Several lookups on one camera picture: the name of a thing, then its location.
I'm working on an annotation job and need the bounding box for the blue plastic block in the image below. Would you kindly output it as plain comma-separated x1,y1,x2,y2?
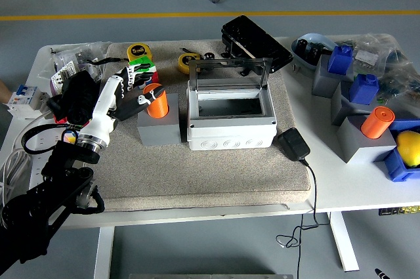
327,45,354,75
348,74,380,104

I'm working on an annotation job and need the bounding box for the white blue circuit breaker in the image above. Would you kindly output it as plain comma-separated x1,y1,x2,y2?
7,84,51,119

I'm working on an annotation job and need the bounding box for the black adapter cord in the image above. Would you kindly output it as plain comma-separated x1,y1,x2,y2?
274,156,330,279

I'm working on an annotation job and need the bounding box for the clear bag of parts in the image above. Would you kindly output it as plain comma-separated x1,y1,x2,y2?
334,33,413,75
377,55,420,116

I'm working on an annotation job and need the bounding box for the large colourful puzzle cube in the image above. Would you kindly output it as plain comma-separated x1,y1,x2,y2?
127,56,160,91

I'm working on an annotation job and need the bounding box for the white power cable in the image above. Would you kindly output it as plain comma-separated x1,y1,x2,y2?
0,110,55,207

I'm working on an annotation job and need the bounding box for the orange cylindrical battery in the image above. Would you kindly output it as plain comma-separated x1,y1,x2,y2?
142,83,170,119
360,106,396,140

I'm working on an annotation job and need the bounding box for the grey plastic block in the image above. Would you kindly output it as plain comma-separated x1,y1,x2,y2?
336,115,397,164
311,54,355,98
330,80,383,127

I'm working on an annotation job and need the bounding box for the grey-brown mat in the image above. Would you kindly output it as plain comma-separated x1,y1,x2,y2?
78,39,312,213

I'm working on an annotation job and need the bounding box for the black cloth bundle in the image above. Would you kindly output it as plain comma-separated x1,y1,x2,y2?
46,70,101,125

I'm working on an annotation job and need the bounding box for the blue storage bin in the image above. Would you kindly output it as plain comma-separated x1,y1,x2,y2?
382,118,420,182

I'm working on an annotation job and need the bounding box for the black table control panel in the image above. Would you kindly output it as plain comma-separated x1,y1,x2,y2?
378,205,420,217

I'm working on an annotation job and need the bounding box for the yellow lemon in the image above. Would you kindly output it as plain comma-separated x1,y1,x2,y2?
395,130,420,167

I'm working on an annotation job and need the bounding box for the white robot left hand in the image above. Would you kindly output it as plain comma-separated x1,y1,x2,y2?
78,62,164,147

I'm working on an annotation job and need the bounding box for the black power adapter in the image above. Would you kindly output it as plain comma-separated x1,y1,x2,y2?
277,127,311,163

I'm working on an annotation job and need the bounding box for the yellow tape measure black label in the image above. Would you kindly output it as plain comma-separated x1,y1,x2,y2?
127,43,154,63

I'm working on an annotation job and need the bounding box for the grey block with round hole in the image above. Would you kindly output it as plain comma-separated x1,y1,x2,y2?
136,93,181,147

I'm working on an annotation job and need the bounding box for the white plastic junction box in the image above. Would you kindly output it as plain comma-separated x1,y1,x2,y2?
186,78,278,152

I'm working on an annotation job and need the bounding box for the person's hand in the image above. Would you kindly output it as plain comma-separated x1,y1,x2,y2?
0,79,12,104

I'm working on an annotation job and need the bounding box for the purple white packaged part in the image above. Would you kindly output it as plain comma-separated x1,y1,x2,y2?
49,61,81,96

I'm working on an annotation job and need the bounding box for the white table leg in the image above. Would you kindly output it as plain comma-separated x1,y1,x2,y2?
93,226,116,279
329,211,360,272

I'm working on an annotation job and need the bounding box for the grey transparent box lid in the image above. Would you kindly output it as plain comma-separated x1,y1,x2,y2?
188,57,274,91

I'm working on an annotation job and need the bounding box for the small black component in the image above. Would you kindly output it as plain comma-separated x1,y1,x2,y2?
296,38,310,56
307,44,322,62

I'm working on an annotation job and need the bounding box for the black tape measure strap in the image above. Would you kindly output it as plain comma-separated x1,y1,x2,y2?
85,57,129,66

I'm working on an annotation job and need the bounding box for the light blue bowl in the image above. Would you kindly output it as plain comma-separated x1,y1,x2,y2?
291,32,337,72

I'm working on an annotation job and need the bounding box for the clear bag with hardware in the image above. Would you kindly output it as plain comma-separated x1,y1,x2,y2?
35,41,112,83

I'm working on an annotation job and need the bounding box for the black flat case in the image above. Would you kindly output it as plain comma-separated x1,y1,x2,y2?
220,14,295,75

